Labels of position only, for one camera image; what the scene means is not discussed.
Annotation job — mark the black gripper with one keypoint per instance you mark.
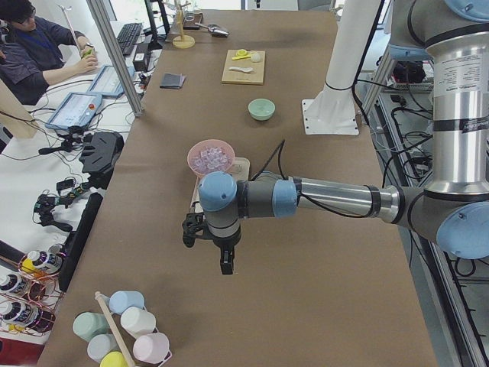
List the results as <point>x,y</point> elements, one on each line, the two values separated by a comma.
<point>225,243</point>

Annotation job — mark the white ceramic spoon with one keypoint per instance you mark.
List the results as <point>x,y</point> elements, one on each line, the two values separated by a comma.
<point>242,69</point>

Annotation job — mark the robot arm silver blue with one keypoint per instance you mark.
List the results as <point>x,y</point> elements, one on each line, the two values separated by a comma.
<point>451,210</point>

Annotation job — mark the pink bowl of ice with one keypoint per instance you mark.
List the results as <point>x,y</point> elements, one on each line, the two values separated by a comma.
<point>209,156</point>

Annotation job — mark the green ceramic bowl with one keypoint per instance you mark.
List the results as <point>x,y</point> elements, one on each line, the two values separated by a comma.
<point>261,109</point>

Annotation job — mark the metal ice scoop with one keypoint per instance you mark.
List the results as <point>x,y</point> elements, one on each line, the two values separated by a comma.
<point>214,29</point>

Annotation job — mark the cream plastic tray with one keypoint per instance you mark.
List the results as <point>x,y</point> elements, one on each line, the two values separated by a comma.
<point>240,170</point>

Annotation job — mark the white plastic cup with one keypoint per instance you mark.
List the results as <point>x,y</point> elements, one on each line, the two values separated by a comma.
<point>138,322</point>

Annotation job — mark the blue plastic cup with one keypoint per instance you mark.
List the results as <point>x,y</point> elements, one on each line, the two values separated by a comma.
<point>120,301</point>

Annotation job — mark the pink plastic cup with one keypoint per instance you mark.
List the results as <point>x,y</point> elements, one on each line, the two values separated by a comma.
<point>152,348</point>

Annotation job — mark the wooden cup rack pole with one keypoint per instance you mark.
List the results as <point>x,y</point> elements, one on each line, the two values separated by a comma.
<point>99,297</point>

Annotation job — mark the black long bar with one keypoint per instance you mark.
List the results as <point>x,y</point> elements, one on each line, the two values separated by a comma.
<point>77,240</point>

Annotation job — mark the yellow plastic cup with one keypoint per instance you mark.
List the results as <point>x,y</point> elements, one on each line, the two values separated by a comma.
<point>113,359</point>

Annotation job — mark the grey plastic cup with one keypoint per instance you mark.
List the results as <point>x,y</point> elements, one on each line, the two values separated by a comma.
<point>101,345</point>

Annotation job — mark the green plastic cup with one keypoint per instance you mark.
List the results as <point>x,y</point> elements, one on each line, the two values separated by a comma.
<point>87,325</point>

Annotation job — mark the black controller device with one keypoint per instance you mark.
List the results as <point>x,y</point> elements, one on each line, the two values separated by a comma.
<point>100,152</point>

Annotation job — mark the wooden cutting board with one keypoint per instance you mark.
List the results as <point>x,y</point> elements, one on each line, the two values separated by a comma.
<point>232,77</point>

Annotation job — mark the white round ball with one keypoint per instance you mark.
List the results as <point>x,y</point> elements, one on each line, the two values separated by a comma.
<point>255,57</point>

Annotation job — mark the yellow lemon slices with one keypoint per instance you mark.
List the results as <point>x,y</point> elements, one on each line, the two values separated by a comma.
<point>241,54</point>

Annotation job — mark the blue teach pendant near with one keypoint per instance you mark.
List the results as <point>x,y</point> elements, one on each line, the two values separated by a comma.
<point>77,109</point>

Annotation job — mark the blue teach pendant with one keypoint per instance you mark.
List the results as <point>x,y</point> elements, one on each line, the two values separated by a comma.
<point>77,109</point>
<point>106,83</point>

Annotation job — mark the blue teach pendant far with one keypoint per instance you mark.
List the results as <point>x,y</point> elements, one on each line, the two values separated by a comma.
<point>106,83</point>

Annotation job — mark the wooden mug tree stand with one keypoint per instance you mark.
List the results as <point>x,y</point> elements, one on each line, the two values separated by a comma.
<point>182,41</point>

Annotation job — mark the black keyboard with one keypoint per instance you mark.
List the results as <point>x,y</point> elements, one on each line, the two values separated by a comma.
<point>127,37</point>

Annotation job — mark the seated person in blue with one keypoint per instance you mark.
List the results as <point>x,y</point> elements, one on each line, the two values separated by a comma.
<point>33,61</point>

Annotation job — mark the copper wire bottle rack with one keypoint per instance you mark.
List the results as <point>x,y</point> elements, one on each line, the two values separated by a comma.
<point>30,290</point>

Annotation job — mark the aluminium frame post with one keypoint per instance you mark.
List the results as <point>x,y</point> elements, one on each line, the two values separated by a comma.
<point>100,17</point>

